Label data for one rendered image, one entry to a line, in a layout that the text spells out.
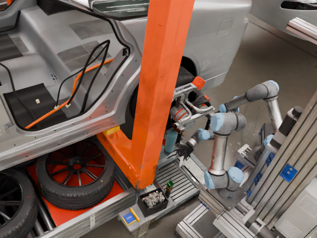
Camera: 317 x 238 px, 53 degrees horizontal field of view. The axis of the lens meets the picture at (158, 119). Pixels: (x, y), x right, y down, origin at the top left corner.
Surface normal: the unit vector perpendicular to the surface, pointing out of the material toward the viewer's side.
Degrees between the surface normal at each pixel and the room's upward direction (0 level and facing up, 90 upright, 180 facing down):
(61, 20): 6
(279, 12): 90
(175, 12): 90
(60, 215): 0
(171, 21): 90
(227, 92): 0
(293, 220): 90
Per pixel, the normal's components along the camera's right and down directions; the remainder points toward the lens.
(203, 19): 0.61, 0.50
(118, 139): 0.14, -0.71
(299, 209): -0.71, 0.41
